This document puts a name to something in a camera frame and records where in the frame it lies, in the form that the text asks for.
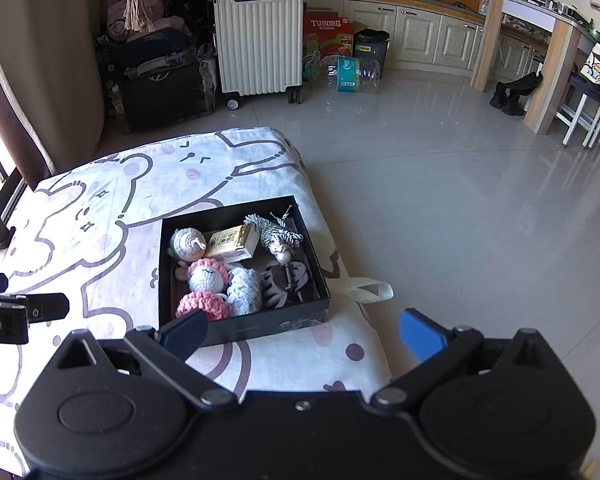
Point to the pink crochet bunny doll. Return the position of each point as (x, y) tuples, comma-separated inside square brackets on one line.
[(205, 277)]

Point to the wrapped water bottle pack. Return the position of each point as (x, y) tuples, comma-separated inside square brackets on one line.
[(350, 72)]

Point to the white stool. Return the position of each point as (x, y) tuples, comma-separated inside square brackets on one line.
[(577, 120)]

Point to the wooden bar counter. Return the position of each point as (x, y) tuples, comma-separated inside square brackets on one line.
[(550, 85)]

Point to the dark blue bag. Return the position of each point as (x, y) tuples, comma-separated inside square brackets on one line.
[(155, 45)]

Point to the white kitchen cabinets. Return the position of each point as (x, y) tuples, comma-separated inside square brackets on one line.
[(420, 35)]

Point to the beige crochet toy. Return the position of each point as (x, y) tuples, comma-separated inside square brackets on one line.
[(187, 242)]

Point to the beige curtain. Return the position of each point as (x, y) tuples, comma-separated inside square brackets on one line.
[(45, 60)]

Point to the black speaker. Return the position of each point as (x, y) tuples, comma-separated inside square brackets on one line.
[(180, 5)]

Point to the black shoes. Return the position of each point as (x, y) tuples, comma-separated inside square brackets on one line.
[(515, 92)]

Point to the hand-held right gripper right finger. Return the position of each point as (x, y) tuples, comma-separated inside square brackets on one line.
[(422, 334)]

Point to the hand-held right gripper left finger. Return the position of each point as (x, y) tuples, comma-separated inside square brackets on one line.
[(185, 334)]

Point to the black trunk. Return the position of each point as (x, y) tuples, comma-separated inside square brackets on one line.
[(160, 95)]

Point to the yellow tissue pack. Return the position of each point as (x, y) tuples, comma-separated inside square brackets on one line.
[(230, 242)]

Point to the bear printed blanket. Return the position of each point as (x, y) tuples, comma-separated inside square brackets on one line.
[(105, 195)]

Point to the clear plastic bottle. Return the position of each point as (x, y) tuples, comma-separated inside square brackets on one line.
[(485, 4)]

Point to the light blue crochet toy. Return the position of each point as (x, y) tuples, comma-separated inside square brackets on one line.
[(244, 290)]

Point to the white ribbed suitcase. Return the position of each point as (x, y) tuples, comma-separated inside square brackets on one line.
[(260, 45)]

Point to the grey hair claw clip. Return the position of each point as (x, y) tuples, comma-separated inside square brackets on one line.
[(280, 285)]

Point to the black trash bin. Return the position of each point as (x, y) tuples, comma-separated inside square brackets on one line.
[(372, 50)]

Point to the black cardboard box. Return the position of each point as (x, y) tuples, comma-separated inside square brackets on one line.
[(260, 327)]

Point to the black window railing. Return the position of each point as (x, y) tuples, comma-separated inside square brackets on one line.
[(0, 232)]

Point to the pink plush bag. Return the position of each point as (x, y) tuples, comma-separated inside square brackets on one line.
[(117, 15)]

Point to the red green cardboard box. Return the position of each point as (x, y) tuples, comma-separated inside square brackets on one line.
[(330, 30)]

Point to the brown curtain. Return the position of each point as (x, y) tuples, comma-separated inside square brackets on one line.
[(20, 125)]

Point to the white printed cushion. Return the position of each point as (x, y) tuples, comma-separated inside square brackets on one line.
[(597, 65)]

